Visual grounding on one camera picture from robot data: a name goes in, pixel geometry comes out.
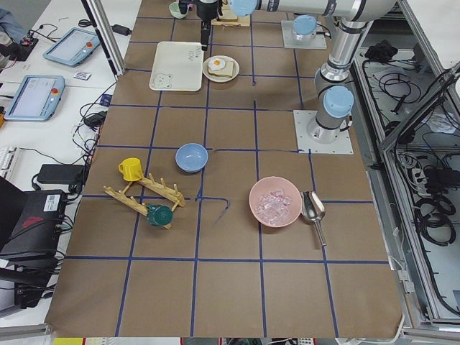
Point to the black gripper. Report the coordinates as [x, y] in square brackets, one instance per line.
[207, 11]

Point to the cream round plate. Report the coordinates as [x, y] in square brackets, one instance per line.
[219, 79]

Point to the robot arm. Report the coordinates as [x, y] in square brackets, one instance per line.
[305, 27]
[335, 100]

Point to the bread slice under egg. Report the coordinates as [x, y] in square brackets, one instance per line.
[226, 72]

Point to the light green bowl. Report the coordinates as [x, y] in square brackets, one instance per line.
[178, 10]

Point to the fried egg toy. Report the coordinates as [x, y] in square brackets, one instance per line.
[216, 63]

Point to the cream bear tray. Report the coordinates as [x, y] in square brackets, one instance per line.
[177, 66]

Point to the far teach pendant tablet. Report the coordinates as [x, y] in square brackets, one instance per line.
[73, 47]

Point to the teach pendant tablet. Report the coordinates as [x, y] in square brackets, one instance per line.
[73, 47]
[36, 99]

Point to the blue bowl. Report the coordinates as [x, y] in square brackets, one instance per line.
[191, 157]

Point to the yellow mug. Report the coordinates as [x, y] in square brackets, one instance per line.
[131, 169]

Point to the near teach pendant tablet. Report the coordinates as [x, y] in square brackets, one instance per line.
[36, 99]

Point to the pink bowl with ice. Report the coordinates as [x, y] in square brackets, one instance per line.
[275, 201]

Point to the dark green mug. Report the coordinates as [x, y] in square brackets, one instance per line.
[159, 215]

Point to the metal scoop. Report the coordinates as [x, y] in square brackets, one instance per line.
[313, 212]

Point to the black power adapter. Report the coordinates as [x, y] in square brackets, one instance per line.
[59, 174]

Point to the white keyboard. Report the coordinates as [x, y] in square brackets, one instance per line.
[9, 155]

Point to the black computer box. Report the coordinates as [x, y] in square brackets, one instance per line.
[30, 223]

